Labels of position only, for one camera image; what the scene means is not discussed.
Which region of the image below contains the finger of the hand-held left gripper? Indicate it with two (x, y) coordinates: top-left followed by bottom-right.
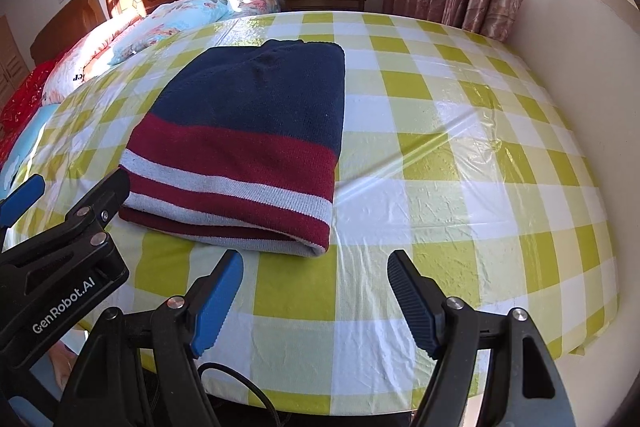
(0, 174), (46, 253)
(0, 168), (132, 280)

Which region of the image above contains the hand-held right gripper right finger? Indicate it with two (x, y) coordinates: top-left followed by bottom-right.
(387, 249), (576, 427)

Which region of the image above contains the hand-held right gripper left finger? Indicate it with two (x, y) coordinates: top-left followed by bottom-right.
(57, 251), (244, 427)

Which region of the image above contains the red white navy striped sweater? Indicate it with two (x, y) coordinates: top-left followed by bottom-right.
(118, 38), (347, 258)

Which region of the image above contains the light blue printed bedsheet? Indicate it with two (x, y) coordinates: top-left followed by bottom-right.
(0, 104), (61, 188)

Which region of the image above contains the yellow white checked tablecloth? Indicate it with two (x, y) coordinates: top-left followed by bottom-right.
(0, 11), (621, 415)

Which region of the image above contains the red cloth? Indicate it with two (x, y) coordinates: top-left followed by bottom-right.
(0, 59), (66, 168)

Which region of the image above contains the wooden wardrobe door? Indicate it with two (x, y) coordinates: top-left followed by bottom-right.
(0, 16), (31, 108)

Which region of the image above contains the white printed pillow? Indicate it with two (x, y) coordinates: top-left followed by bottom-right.
(42, 12), (146, 102)

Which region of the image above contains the plain wooden headboard panel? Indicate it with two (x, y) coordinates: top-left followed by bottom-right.
(30, 0), (108, 62)

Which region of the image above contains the light blue floral quilt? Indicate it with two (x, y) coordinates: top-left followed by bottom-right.
(112, 0), (281, 65)

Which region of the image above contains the black cable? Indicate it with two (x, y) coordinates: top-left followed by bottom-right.
(200, 362), (281, 427)

